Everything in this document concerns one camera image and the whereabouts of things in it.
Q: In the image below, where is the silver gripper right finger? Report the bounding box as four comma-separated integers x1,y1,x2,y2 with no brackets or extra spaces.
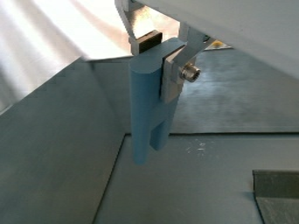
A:
161,23,213,103

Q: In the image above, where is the light blue square-circle object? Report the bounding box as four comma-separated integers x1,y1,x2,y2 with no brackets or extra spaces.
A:
129,38,182,165

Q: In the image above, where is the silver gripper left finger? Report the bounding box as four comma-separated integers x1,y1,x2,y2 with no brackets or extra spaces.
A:
114,0,162,55

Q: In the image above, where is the black fixture stand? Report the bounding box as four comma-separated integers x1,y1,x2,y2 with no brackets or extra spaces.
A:
252,170,299,224

